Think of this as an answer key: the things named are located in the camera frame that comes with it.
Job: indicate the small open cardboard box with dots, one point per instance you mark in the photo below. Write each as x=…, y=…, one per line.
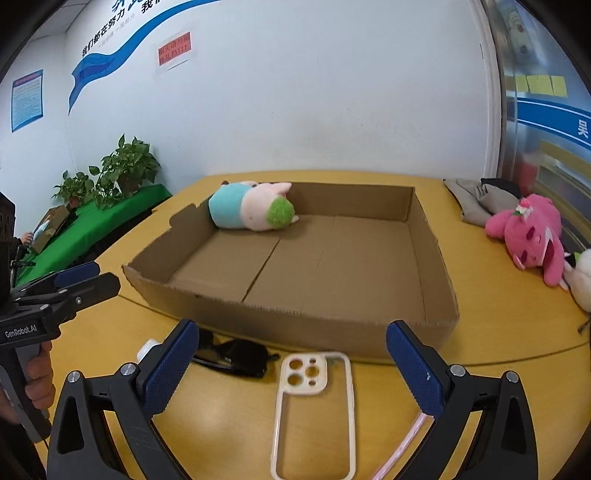
x=53, y=219

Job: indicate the blue framed wall poster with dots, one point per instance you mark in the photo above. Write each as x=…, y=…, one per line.
x=27, y=99

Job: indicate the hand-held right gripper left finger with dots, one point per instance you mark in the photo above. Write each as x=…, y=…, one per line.
x=171, y=364

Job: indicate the white plush toy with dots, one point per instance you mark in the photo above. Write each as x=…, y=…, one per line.
x=582, y=277

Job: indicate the brown cardboard box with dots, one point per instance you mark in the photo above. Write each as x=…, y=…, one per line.
x=323, y=258

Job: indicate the black sunglasses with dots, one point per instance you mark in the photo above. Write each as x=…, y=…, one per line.
x=240, y=357

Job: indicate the white earbuds case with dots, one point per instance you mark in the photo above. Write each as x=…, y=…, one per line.
x=148, y=347

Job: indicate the glass door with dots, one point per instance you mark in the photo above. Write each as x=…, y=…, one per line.
x=545, y=152

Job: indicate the person's left hand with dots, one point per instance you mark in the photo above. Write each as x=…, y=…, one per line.
x=42, y=381

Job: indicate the white clear phone case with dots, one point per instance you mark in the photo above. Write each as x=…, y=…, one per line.
x=300, y=376

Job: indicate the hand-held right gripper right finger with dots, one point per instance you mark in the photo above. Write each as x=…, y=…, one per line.
x=415, y=369

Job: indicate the small potted green plant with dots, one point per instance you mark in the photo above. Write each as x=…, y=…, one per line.
x=74, y=187

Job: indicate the pale blue object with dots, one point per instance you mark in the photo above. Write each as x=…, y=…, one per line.
x=41, y=230

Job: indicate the pink bear plush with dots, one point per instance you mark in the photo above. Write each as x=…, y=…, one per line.
x=526, y=235

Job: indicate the blue ribbon wall decal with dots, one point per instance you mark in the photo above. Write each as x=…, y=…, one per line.
x=101, y=60

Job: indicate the black tripod mount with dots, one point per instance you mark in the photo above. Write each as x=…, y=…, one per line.
x=21, y=264

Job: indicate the blue pink pig plush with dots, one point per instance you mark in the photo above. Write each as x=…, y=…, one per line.
x=249, y=207

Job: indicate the pink translucent pen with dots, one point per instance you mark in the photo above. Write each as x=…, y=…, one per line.
x=401, y=445

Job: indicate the grey folded clothing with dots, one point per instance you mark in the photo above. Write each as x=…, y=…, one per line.
x=475, y=203

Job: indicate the red wall notice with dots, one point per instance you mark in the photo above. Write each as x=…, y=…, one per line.
x=174, y=48

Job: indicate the blue door band sticker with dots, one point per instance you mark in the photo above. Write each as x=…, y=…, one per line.
x=554, y=117

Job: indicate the yellow sticky note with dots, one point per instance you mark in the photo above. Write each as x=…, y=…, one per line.
x=539, y=84
x=521, y=84
x=559, y=86

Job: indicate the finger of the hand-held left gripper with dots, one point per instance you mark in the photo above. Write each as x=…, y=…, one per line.
x=78, y=272
x=99, y=288

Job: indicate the large potted green plant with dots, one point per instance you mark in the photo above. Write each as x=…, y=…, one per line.
x=124, y=166

